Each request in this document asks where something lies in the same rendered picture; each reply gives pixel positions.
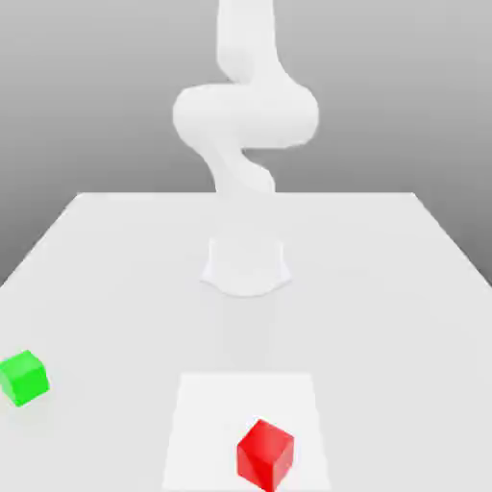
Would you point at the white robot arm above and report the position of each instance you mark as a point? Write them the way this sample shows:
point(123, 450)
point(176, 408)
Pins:
point(246, 115)

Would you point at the small red cube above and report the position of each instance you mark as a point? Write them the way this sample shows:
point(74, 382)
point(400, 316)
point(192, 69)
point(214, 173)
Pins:
point(265, 455)

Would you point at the small green cube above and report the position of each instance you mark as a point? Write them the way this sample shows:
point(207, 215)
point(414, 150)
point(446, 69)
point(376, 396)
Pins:
point(24, 378)

